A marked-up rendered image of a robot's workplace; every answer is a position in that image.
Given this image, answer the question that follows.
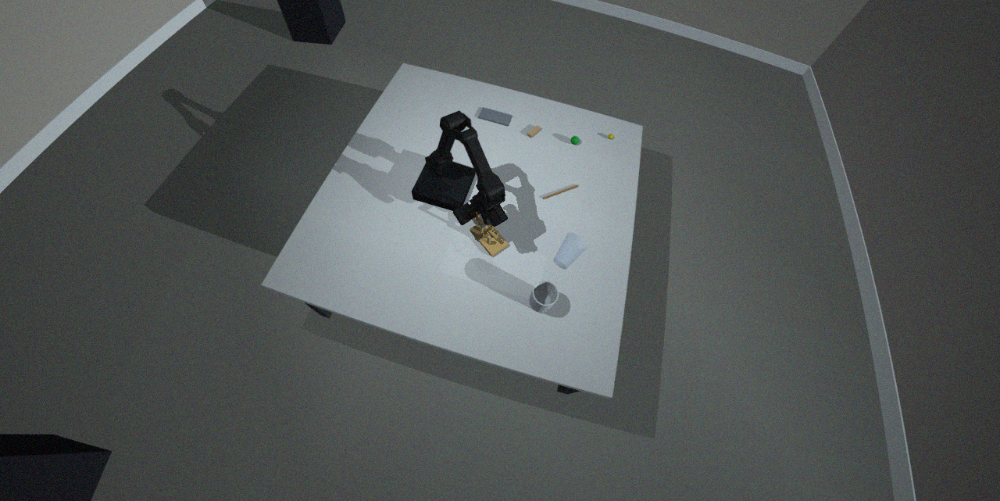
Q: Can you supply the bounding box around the tan wooden catapult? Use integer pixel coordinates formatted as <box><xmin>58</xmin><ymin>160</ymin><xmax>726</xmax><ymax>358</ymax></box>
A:
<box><xmin>470</xmin><ymin>213</ymin><xmax>509</xmax><ymax>257</ymax></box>

